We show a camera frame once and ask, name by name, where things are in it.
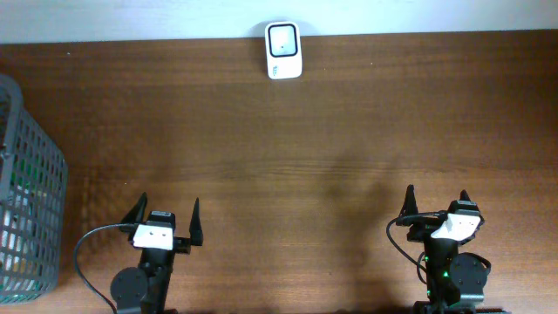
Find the white barcode scanner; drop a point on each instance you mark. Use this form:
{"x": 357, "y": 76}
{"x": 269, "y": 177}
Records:
{"x": 283, "y": 50}

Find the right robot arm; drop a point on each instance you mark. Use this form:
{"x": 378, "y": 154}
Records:
{"x": 454, "y": 280}

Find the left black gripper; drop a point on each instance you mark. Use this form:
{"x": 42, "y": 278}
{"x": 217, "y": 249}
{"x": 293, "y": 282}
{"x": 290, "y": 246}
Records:
{"x": 182, "y": 244}

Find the grey plastic mesh basket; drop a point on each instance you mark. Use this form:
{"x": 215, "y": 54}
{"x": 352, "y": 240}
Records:
{"x": 33, "y": 185}

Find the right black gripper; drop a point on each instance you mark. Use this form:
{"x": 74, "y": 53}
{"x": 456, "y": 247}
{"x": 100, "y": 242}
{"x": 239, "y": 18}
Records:
{"x": 409, "y": 206}

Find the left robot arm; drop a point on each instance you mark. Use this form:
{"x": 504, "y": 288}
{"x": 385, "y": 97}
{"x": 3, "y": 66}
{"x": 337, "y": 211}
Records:
{"x": 143, "y": 289}

